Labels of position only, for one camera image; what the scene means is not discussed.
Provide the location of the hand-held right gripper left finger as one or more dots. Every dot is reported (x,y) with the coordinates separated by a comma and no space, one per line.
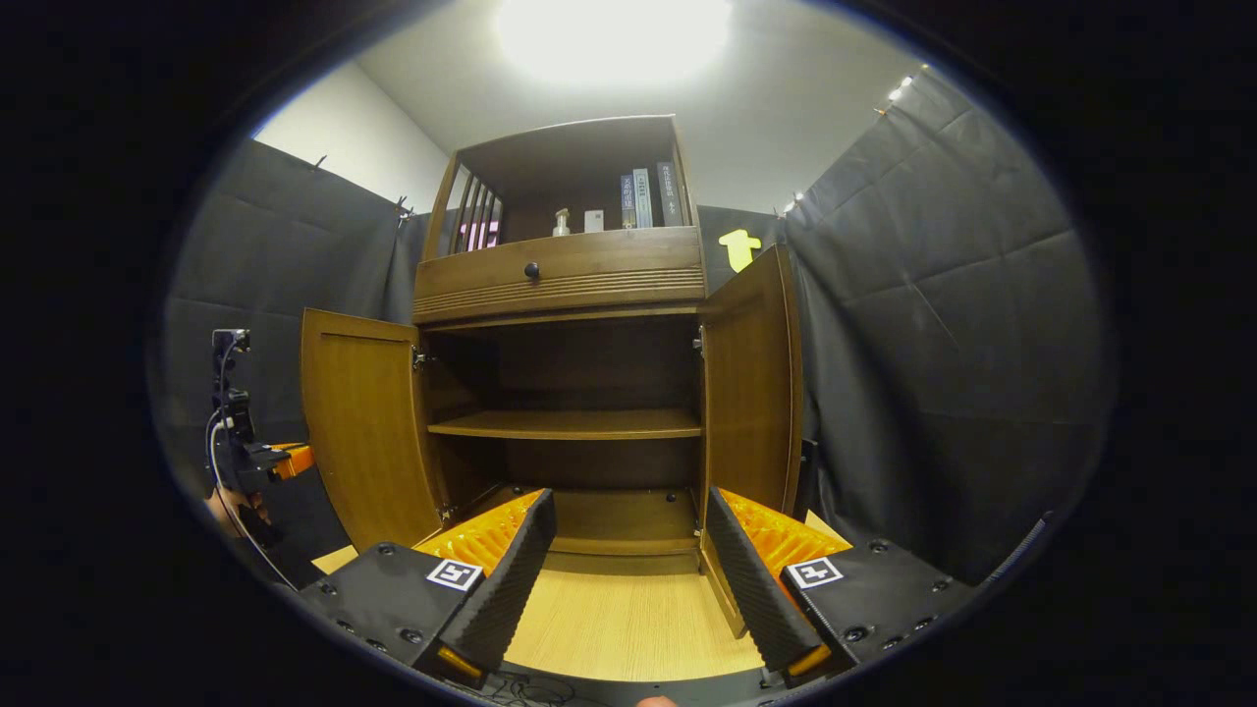
(511,584)

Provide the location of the small pale bottle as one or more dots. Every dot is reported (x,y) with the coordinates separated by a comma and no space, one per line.
(561,226)

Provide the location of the ceiling light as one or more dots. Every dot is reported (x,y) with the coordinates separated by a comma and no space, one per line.
(614,39)

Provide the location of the light blue book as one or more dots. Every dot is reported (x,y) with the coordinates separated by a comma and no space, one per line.
(643,199)

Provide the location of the dark blue book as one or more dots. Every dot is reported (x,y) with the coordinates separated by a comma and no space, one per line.
(628,204)

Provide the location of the wooden shoe cabinet door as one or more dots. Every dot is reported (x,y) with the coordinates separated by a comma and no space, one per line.
(368,432)
(751,393)

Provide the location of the small white box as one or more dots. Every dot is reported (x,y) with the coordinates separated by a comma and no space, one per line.
(594,222)

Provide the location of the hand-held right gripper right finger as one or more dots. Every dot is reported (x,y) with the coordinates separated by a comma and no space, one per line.
(751,589)

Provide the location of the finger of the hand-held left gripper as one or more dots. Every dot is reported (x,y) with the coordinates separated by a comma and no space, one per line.
(295,462)

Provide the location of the wooden cabinet drawer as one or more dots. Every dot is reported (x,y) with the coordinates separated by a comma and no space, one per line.
(589,260)

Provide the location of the black backdrop cloth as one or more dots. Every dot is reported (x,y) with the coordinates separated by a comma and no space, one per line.
(933,295)

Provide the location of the wooden double-door shoe cabinet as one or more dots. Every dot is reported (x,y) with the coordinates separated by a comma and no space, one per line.
(570,422)

